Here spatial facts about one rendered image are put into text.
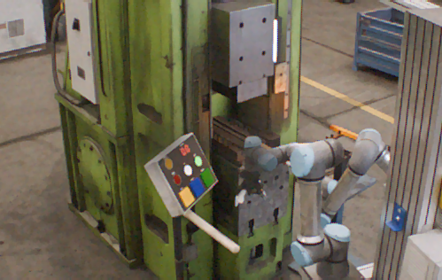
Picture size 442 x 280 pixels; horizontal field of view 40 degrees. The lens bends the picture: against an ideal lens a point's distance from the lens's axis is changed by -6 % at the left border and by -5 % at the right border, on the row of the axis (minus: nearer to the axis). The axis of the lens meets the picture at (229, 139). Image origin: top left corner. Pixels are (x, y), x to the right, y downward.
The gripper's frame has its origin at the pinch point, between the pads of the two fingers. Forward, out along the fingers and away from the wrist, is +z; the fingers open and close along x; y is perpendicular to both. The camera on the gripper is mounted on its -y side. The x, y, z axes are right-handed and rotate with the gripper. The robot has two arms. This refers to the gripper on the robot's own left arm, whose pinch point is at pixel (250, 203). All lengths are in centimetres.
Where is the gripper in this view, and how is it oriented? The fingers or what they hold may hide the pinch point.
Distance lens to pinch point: 309.2
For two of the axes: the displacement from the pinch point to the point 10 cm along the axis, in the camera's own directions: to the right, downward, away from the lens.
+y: 3.5, 4.2, -8.3
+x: 9.3, -1.6, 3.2
